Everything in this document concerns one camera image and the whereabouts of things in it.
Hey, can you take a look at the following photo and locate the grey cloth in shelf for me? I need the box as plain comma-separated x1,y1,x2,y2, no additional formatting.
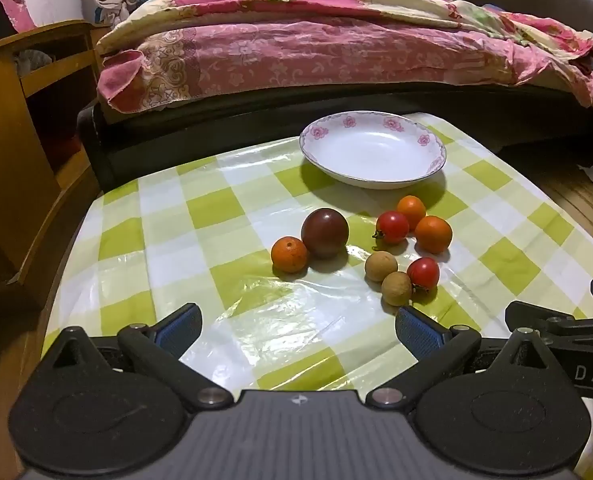
14,49,53,75

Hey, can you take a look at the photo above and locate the dark bed frame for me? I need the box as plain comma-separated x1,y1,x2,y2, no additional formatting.
76,77,593,192

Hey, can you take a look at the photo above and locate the wooden desk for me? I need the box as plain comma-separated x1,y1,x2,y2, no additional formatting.
0,19,113,307

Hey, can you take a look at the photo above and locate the small orange kumquat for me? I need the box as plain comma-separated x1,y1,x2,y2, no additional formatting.
396,195,427,231
270,236,310,275
415,215,453,255

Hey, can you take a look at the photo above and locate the white floral-rim plate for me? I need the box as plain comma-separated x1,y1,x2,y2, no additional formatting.
299,111,448,190

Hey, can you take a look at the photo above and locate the red cherry tomato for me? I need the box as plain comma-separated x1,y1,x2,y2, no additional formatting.
373,211,411,251
407,257,441,294

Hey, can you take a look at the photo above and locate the pink floral blanket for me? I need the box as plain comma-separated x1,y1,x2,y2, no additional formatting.
95,0,593,114

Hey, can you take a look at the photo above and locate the green checkered tablecloth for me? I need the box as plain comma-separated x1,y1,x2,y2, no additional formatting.
44,110,593,394

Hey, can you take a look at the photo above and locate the brown longan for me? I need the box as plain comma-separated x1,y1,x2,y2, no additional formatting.
365,251,399,284
381,271,412,307

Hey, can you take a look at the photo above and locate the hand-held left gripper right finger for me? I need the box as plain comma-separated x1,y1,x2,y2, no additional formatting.
365,305,560,411

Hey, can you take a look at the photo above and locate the dark red round tomato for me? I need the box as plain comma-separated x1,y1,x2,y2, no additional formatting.
301,207,350,260

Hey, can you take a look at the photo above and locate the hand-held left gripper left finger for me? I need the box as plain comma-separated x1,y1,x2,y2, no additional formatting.
41,302,234,409

